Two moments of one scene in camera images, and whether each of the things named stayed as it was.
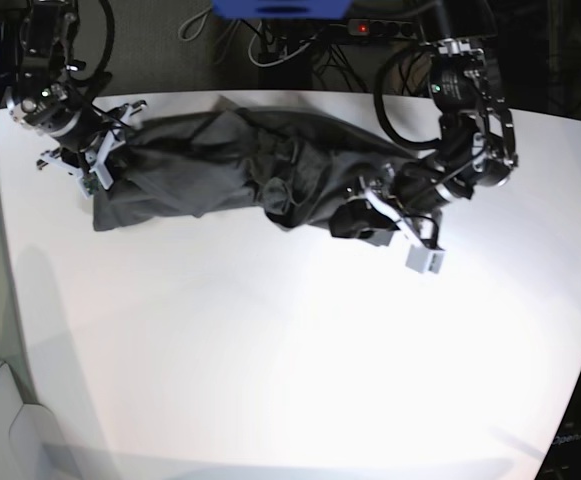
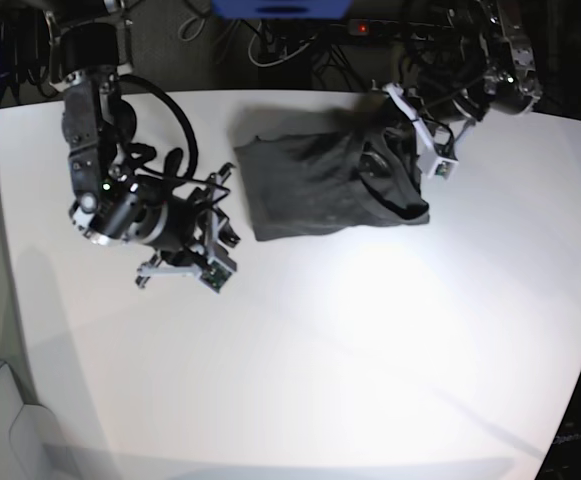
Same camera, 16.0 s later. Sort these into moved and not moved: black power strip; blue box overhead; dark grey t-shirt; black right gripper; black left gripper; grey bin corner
Moved: black right gripper; dark grey t-shirt; black left gripper
Not moved: black power strip; blue box overhead; grey bin corner
